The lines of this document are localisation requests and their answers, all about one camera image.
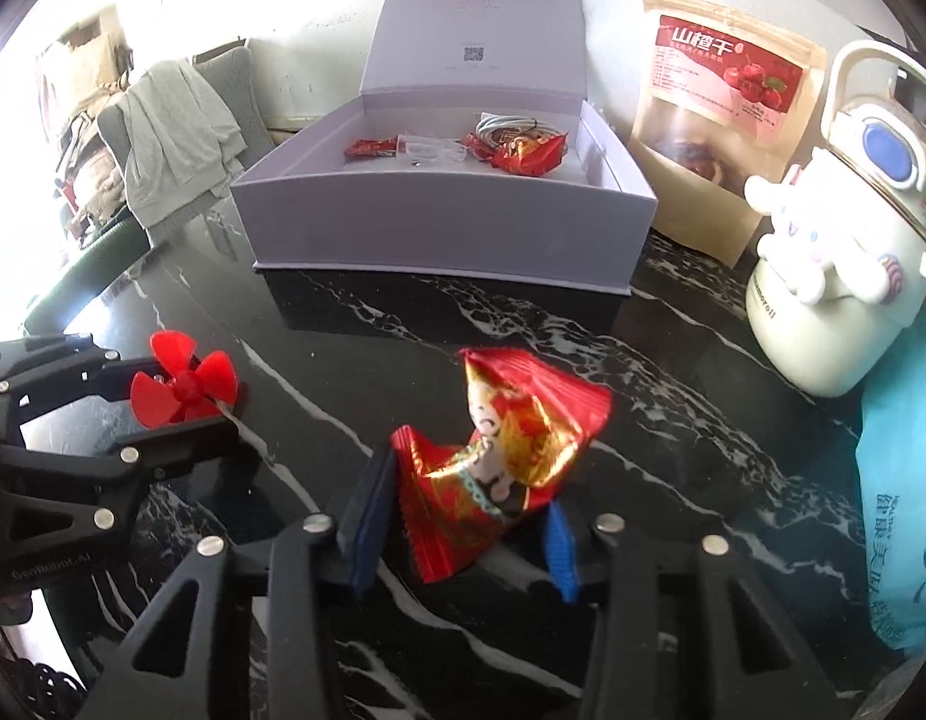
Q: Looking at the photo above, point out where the grey leaf pattern chair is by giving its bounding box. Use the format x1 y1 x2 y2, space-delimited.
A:
23 43 274 335

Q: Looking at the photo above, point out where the large red gold snack bag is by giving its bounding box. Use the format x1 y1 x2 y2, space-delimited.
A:
389 348 613 583

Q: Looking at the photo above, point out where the grey cloth on chair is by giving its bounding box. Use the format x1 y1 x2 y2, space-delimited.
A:
116 60 246 236

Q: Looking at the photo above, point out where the white charging cable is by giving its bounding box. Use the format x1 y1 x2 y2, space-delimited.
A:
472 110 559 143

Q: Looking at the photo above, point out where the small red candy packet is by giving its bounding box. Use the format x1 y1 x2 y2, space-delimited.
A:
344 137 398 161

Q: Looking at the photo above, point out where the white foam board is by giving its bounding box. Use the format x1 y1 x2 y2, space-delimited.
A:
583 0 912 137

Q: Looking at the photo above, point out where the red plastic fan propeller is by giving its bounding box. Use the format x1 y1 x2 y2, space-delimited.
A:
129 330 239 429

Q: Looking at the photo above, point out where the light blue plastic bag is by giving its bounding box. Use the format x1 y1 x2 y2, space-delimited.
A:
856 305 926 652

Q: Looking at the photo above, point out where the hawthorn snack pouch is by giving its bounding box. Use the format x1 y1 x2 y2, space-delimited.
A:
629 0 827 266

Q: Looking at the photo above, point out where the open white gift box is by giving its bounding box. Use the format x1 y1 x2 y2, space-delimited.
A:
233 0 657 294

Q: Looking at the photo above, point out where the red gold candy packet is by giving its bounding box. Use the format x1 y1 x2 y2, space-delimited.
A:
461 133 567 177

